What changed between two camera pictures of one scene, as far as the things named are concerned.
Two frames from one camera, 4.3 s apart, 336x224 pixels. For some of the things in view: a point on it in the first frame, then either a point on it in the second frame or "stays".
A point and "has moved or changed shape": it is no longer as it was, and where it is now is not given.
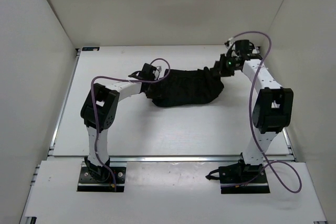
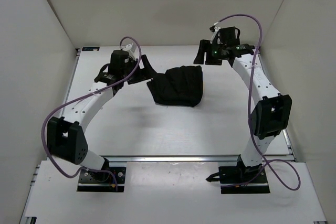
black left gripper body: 155,90 → 137,73
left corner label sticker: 91,49 stays
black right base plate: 232,174 stays
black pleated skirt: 184,87 has moved or changed shape
